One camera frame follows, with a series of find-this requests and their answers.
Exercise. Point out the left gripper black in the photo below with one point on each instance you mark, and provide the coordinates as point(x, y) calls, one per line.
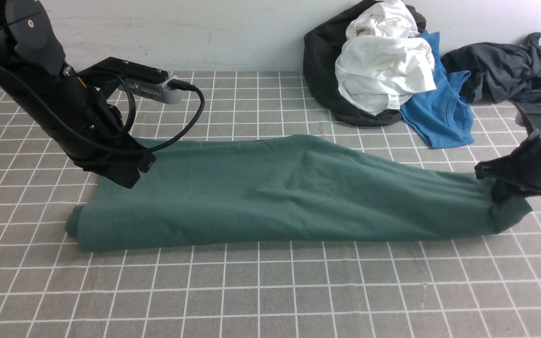
point(81, 122)

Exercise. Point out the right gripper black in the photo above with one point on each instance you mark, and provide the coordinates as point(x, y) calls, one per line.
point(519, 173)

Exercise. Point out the green long-sleeved shirt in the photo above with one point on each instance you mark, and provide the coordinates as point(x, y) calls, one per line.
point(299, 187)

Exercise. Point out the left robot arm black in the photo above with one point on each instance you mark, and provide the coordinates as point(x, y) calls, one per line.
point(27, 39)

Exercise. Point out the blue shirt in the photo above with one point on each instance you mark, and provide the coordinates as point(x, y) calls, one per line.
point(442, 118)

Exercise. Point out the white crumpled shirt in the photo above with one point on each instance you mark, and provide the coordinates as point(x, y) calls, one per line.
point(384, 61)

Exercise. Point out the black garment under white shirt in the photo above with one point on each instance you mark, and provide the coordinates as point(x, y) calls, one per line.
point(322, 47)

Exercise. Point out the dark grey crumpled garment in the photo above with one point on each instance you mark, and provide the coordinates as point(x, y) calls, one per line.
point(500, 73)

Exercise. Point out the grey checkered tablecloth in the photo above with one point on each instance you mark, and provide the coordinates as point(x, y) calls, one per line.
point(476, 288)

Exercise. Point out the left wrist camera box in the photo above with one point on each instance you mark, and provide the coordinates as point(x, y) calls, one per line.
point(134, 80)

